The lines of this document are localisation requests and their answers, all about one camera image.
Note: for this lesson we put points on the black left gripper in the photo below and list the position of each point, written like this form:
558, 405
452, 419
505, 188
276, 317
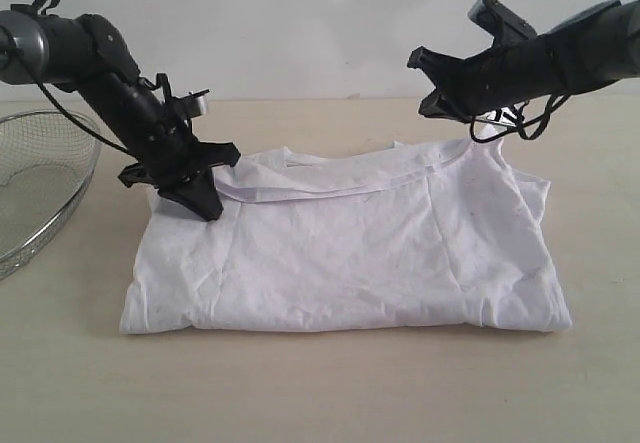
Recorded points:
169, 157

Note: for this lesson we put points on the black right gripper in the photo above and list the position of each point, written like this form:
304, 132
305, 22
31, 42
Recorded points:
495, 78

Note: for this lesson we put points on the white t-shirt red Chinese logo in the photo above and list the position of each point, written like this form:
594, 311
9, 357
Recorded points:
414, 235

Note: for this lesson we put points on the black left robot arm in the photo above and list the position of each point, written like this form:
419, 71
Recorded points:
89, 56

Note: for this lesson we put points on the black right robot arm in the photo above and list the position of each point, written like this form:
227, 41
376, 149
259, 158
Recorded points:
589, 51

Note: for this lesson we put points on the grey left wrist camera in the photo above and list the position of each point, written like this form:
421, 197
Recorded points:
192, 105

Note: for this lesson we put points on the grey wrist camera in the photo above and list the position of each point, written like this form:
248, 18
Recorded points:
192, 105
505, 26

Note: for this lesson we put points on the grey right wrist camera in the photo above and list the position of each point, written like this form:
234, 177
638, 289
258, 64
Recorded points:
505, 26

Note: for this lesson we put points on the metal wire mesh basket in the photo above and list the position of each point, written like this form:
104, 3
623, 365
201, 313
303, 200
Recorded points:
47, 164

